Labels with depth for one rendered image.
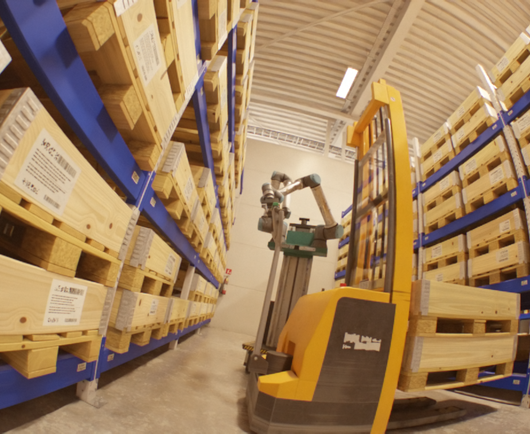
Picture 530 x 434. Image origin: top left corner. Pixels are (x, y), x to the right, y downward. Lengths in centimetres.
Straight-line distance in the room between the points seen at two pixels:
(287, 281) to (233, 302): 431
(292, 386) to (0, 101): 150
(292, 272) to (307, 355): 180
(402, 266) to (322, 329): 63
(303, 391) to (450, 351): 96
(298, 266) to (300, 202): 517
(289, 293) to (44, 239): 259
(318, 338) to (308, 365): 15
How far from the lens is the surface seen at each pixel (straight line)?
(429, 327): 168
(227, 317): 721
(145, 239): 140
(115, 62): 96
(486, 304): 212
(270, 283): 167
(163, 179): 152
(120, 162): 114
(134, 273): 139
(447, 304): 178
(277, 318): 295
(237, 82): 314
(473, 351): 203
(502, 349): 235
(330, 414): 148
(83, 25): 78
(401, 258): 165
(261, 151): 872
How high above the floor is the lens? 69
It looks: 20 degrees up
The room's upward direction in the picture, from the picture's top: 12 degrees clockwise
